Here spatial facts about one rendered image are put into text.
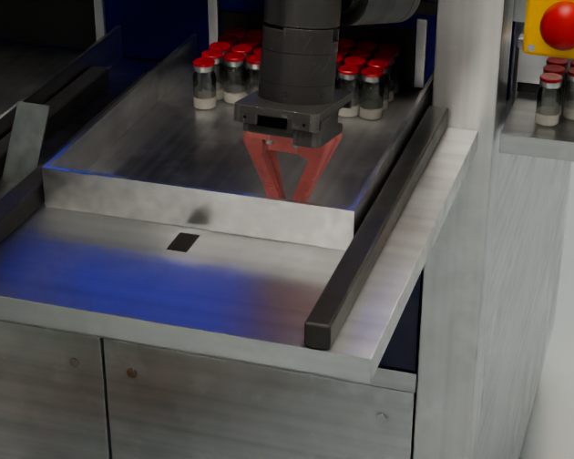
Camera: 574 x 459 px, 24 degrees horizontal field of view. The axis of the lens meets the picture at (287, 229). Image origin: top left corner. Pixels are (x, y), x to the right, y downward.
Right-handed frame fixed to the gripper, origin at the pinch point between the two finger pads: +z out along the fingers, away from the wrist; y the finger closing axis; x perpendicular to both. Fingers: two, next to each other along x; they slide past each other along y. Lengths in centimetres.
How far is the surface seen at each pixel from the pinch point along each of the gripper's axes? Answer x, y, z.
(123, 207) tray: 13.4, -0.8, 1.5
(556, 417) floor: -16, 123, 67
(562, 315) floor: -13, 157, 61
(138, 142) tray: 18.0, 12.8, -0.3
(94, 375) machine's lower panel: 30, 32, 33
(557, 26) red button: -16.9, 19.2, -14.0
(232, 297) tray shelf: 0.8, -9.5, 4.0
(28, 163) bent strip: 23.7, 2.9, 0.3
